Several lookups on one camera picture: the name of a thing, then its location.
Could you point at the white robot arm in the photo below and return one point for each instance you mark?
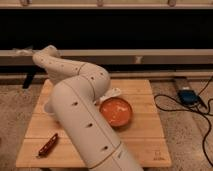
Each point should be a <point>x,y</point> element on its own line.
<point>77,85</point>

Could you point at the orange ceramic bowl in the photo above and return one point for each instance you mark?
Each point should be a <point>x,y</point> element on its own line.
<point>117,111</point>

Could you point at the blue power adapter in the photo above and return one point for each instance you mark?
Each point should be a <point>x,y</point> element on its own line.
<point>187,97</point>

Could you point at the wooden table board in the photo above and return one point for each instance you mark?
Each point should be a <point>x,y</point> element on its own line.
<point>144,135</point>

